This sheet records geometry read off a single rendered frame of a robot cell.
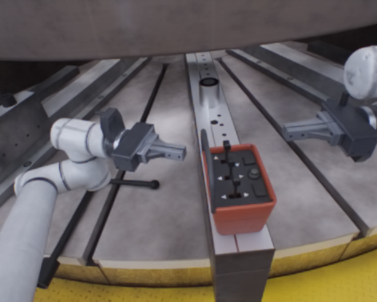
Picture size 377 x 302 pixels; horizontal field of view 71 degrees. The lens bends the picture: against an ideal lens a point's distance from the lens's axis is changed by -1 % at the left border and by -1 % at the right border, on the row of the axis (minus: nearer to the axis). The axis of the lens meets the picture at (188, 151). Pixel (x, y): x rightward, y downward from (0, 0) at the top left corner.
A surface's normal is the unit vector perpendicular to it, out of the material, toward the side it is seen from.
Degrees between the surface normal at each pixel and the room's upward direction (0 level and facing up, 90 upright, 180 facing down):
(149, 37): 90
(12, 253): 34
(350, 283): 0
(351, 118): 0
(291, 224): 0
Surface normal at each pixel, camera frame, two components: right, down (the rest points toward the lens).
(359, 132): -0.08, -0.75
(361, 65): -1.00, 0.04
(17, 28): -0.22, 0.66
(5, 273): 0.29, -0.93
